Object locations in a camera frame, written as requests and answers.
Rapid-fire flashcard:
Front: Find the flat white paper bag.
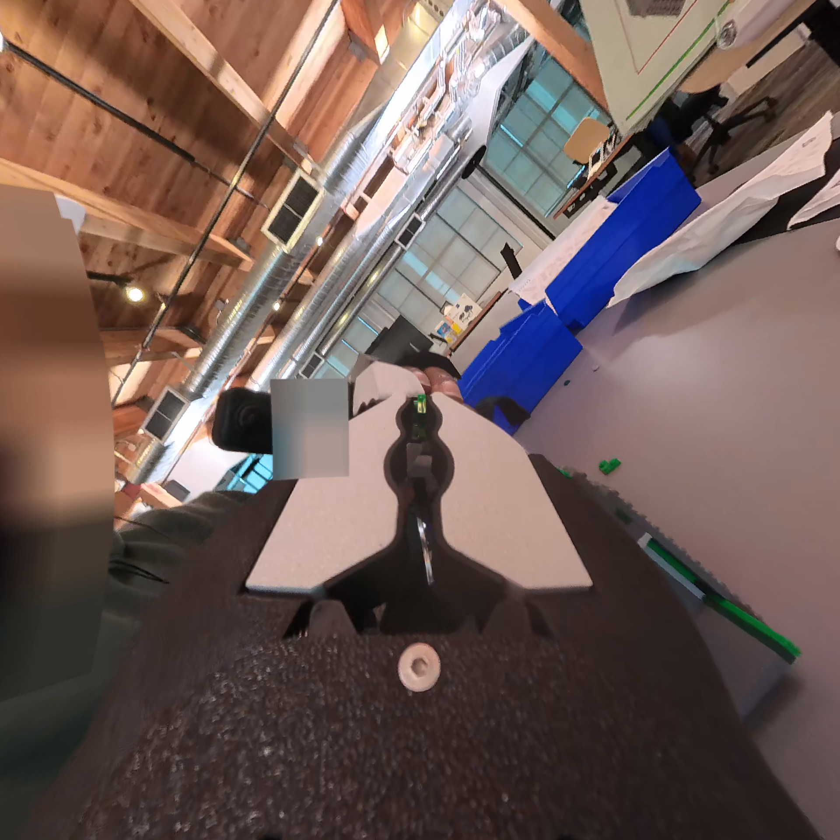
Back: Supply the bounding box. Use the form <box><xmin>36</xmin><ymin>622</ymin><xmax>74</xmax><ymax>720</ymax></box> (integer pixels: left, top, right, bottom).
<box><xmin>787</xmin><ymin>167</ymin><xmax>840</xmax><ymax>231</ymax></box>

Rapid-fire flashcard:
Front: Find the black monitor screen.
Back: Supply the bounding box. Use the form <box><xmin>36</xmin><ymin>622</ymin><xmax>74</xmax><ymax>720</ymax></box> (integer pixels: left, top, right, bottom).
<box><xmin>364</xmin><ymin>315</ymin><xmax>434</xmax><ymax>365</ymax></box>

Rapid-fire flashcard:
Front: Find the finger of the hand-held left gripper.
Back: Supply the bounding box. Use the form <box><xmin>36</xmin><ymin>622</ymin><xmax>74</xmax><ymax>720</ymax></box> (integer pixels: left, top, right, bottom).
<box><xmin>350</xmin><ymin>357</ymin><xmax>429</xmax><ymax>421</ymax></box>

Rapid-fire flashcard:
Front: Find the blue plastic bin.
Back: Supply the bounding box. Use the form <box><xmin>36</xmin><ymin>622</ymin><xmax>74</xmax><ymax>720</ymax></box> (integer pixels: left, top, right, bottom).
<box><xmin>545</xmin><ymin>147</ymin><xmax>703</xmax><ymax>329</ymax></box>
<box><xmin>459</xmin><ymin>305</ymin><xmax>584</xmax><ymax>437</ymax></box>

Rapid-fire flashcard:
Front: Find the brick instruction booklet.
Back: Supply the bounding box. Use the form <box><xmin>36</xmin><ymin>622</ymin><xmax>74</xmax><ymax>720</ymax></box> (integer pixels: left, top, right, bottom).
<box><xmin>577</xmin><ymin>0</ymin><xmax>742</xmax><ymax>126</ymax></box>

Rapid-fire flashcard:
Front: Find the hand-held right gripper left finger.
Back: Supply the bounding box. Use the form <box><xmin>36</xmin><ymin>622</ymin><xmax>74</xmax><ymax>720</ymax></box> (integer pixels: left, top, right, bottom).
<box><xmin>246</xmin><ymin>395</ymin><xmax>411</xmax><ymax>632</ymax></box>

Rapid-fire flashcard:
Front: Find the person's left hand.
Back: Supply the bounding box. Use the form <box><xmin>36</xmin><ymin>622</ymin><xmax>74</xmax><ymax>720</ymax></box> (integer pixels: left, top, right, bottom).
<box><xmin>410</xmin><ymin>367</ymin><xmax>463</xmax><ymax>401</ymax></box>

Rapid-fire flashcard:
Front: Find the person's left forearm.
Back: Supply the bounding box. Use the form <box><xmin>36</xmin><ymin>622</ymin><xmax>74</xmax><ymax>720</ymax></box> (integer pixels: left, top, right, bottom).
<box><xmin>112</xmin><ymin>489</ymin><xmax>263</xmax><ymax>657</ymax></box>

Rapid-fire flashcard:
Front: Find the paper bag with line drawings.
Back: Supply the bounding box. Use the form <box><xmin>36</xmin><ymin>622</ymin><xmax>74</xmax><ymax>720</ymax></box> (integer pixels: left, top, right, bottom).
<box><xmin>508</xmin><ymin>197</ymin><xmax>621</xmax><ymax>303</ymax></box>
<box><xmin>607</xmin><ymin>112</ymin><xmax>834</xmax><ymax>309</ymax></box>

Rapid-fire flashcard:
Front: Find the person's green sweatshirt torso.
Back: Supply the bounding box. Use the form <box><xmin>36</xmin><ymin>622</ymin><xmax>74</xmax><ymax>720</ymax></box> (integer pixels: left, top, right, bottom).
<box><xmin>0</xmin><ymin>696</ymin><xmax>132</xmax><ymax>840</ymax></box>

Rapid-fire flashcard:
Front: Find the black office chair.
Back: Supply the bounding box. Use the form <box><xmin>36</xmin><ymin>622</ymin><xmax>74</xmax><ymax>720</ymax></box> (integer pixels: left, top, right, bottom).
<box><xmin>656</xmin><ymin>85</ymin><xmax>788</xmax><ymax>175</ymax></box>

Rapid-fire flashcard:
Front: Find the beige rounded board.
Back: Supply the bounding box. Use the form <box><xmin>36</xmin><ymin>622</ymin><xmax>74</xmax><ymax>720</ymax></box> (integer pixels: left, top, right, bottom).
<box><xmin>563</xmin><ymin>118</ymin><xmax>611</xmax><ymax>165</ymax></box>

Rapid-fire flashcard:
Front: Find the grey brick build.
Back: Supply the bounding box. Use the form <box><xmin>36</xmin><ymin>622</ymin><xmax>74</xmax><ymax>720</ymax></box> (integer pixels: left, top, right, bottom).
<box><xmin>558</xmin><ymin>467</ymin><xmax>803</xmax><ymax>719</ymax></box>

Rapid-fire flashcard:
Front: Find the office desk with orange edge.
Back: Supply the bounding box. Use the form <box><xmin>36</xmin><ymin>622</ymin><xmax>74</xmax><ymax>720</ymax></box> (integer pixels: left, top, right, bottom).
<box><xmin>551</xmin><ymin>121</ymin><xmax>651</xmax><ymax>221</ymax></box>

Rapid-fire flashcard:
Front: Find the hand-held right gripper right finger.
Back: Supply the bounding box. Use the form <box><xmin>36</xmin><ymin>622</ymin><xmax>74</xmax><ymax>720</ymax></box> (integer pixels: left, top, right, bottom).
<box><xmin>428</xmin><ymin>392</ymin><xmax>595</xmax><ymax>632</ymax></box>

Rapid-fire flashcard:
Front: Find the side desk with small posters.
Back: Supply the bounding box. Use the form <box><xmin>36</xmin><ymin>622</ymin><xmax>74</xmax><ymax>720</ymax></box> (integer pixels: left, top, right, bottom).
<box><xmin>433</xmin><ymin>289</ymin><xmax>509</xmax><ymax>349</ymax></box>

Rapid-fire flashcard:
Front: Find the silver air duct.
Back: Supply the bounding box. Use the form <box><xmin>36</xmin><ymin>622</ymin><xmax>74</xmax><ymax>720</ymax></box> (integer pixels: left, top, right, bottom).
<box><xmin>115</xmin><ymin>115</ymin><xmax>388</xmax><ymax>490</ymax></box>
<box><xmin>252</xmin><ymin>39</ymin><xmax>519</xmax><ymax>388</ymax></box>

